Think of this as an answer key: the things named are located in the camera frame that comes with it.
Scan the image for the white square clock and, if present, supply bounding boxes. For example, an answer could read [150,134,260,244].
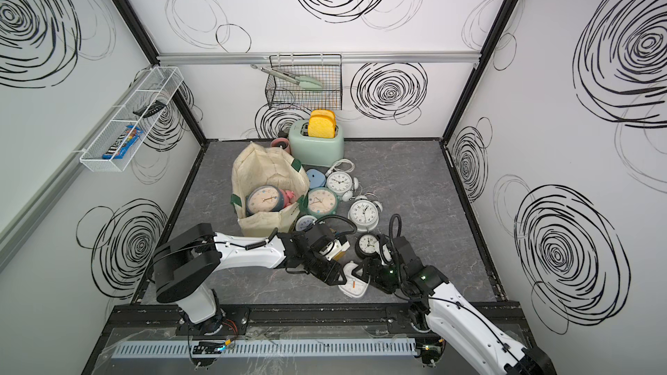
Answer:
[338,261,369,300]

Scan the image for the black twin bell clock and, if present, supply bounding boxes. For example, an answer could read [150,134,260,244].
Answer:
[354,234,385,260]

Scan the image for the green round pastel clock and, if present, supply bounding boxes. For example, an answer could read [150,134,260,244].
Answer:
[307,187,339,218]

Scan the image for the light blue clock back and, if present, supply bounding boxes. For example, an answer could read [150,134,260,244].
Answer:
[306,168,327,189]

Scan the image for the black remote control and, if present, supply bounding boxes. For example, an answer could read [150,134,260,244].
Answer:
[133,101,166,119]

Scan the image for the silver twin bell clock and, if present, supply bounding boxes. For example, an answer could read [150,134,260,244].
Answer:
[347,196,383,232]

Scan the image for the yellow toast slice back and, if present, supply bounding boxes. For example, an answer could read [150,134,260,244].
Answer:
[311,109,335,119]

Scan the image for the white wire shelf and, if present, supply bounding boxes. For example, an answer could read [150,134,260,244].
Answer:
[79,66,183,173]

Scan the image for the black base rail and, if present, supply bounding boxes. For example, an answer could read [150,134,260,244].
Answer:
[106,301,522,337]

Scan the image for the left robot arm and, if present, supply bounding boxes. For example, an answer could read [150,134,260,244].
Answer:
[151,219,356,325]

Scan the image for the white twin bell clock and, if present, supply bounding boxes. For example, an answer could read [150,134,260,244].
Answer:
[326,171,360,201]

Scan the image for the grey slotted cable duct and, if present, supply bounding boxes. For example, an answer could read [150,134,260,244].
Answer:
[111,338,418,359]

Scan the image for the mint green tongs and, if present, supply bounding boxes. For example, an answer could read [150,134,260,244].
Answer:
[250,64,323,91]

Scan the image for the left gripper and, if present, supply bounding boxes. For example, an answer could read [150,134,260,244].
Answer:
[303,251,351,285]

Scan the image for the cream canvas tote bag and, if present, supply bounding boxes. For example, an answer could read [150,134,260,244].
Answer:
[231,142,309,237]

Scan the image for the mint green toaster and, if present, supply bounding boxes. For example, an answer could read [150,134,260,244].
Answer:
[288,120,344,168]

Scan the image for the pink twin bell clock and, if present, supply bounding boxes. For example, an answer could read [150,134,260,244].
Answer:
[281,190,298,208]

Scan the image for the yellow toast slice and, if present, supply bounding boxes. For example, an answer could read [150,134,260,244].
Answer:
[307,115,336,139]
[311,109,335,119]

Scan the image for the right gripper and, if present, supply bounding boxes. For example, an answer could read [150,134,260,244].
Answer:
[352,256,407,292]

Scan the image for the black wire basket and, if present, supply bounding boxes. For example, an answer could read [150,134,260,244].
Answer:
[259,53,343,111]

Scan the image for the white purple face clock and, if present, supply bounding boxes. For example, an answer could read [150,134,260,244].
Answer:
[295,215,317,232]

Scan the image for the yellow toast slice front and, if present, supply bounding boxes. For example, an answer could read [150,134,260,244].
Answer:
[307,115,336,139]

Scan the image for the blue candy packet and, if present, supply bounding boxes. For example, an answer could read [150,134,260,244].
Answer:
[102,125,143,160]

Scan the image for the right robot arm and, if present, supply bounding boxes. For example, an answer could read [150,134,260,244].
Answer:
[353,234,556,374]

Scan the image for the blue round beige clock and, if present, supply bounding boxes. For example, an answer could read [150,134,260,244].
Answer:
[246,185,284,215]

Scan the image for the yellow rectangular clock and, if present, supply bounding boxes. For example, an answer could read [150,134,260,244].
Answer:
[328,241,350,260]

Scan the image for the pink cup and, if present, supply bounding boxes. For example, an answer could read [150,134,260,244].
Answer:
[270,137,291,154]

